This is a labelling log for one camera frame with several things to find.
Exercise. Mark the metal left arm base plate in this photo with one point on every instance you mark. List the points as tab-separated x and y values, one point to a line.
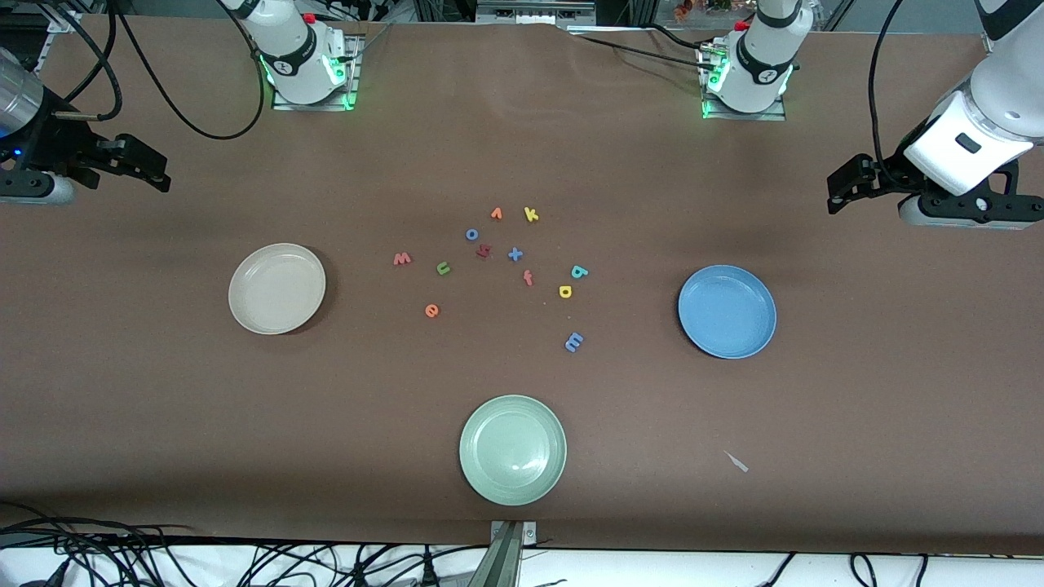
742	116

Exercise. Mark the metal rack fixture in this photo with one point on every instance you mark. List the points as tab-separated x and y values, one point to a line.
534	12

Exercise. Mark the aluminium frame rail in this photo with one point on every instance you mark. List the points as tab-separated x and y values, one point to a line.
64	20

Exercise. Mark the brown table cover sheet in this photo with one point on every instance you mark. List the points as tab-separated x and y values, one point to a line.
163	408

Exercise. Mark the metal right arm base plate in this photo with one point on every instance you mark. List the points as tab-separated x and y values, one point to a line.
314	107

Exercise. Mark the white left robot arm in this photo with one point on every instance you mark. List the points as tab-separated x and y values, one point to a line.
763	57

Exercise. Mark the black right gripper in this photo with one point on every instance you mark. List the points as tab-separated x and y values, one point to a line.
59	145

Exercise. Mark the blue round plate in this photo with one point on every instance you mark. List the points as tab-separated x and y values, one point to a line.
727	311

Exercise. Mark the blue foam letter m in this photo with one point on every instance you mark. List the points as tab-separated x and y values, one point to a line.
574	342

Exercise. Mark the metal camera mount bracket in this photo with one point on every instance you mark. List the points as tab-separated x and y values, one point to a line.
506	562

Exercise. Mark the beige round plate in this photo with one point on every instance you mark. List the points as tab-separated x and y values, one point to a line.
277	289

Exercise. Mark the white paper scrap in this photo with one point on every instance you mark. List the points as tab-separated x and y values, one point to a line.
736	461

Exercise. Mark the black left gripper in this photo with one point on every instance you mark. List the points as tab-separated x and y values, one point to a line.
886	173

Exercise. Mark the green round plate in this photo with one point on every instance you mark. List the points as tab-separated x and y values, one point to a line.
513	450

